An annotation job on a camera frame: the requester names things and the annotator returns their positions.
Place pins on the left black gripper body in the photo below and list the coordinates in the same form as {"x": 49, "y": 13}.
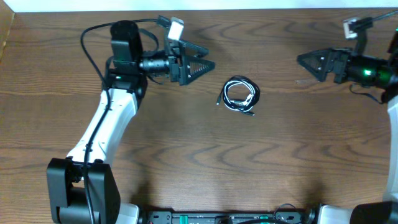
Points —
{"x": 173, "y": 71}

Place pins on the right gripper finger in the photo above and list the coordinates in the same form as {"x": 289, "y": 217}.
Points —
{"x": 316, "y": 57}
{"x": 320, "y": 72}

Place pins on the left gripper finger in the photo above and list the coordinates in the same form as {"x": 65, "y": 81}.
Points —
{"x": 193, "y": 68}
{"x": 199, "y": 50}

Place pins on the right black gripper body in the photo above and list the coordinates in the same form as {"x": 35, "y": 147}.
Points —
{"x": 344, "y": 57}

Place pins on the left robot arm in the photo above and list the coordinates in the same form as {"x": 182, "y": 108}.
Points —
{"x": 82, "y": 188}

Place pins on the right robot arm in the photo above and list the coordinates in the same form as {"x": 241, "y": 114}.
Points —
{"x": 350, "y": 65}

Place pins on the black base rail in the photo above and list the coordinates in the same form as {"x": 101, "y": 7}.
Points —
{"x": 170, "y": 217}

